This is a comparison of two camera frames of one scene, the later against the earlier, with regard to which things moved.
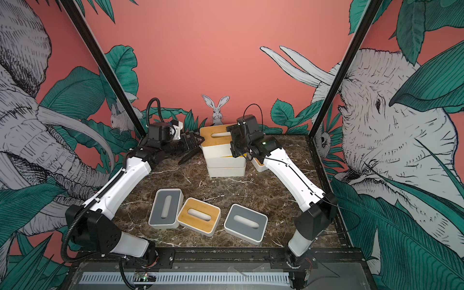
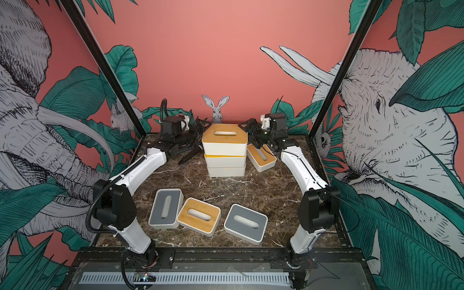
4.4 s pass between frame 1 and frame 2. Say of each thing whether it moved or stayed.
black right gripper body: moved
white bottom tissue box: stayed
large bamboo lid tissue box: stayed
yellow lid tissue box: stayed
